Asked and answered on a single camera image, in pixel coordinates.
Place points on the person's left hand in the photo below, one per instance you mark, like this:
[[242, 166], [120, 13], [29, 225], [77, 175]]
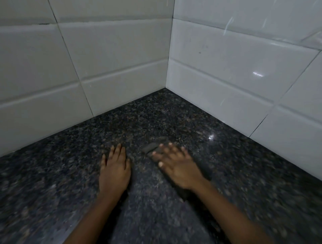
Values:
[[114, 173]]

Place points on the person's right hand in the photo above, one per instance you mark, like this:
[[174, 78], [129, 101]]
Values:
[[178, 168]]

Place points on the dark grey cleaning cloth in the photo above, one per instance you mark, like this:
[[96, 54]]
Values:
[[152, 147]]

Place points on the person's left forearm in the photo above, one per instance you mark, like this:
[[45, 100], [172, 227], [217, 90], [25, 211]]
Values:
[[93, 218]]

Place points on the person's right forearm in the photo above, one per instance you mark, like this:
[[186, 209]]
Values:
[[231, 216]]

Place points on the black speckled granite countertop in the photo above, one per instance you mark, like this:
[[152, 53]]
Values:
[[50, 188]]

